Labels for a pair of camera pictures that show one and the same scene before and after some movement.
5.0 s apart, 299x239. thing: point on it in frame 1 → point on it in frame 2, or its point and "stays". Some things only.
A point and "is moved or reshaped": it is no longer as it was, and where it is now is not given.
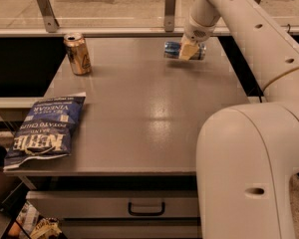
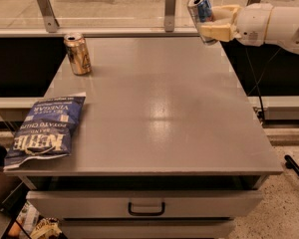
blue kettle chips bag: (46, 130) stays
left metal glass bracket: (46, 9) stays
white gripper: (196, 34) → (254, 24)
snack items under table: (29, 224) stays
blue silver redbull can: (171, 50) is moved or reshaped
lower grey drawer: (132, 228) stays
